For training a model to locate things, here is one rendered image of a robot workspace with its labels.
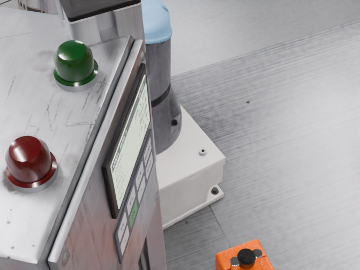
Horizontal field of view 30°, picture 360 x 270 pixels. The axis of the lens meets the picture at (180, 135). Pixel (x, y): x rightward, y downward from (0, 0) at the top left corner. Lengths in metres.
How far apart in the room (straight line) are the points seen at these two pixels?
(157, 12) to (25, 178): 0.58
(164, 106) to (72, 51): 0.61
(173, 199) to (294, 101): 0.34
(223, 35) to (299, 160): 0.33
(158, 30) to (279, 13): 0.56
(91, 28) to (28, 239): 0.14
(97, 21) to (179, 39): 0.94
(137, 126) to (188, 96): 0.81
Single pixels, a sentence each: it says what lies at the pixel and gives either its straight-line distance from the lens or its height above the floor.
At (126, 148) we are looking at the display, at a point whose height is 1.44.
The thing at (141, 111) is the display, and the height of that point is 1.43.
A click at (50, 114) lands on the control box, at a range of 0.38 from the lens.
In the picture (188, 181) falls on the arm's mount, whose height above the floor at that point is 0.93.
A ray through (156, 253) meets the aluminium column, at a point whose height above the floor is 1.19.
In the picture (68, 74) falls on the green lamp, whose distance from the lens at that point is 0.38.
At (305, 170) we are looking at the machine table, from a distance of 1.15.
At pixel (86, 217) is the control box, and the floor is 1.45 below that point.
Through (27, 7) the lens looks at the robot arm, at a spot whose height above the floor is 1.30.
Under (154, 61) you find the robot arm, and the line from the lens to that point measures 0.90.
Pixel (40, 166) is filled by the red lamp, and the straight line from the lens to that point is 0.34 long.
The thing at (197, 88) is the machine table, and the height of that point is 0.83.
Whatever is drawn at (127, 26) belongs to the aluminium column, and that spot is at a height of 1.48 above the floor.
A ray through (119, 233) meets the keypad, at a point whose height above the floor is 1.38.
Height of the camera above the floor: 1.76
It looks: 52 degrees down
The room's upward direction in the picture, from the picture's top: 3 degrees counter-clockwise
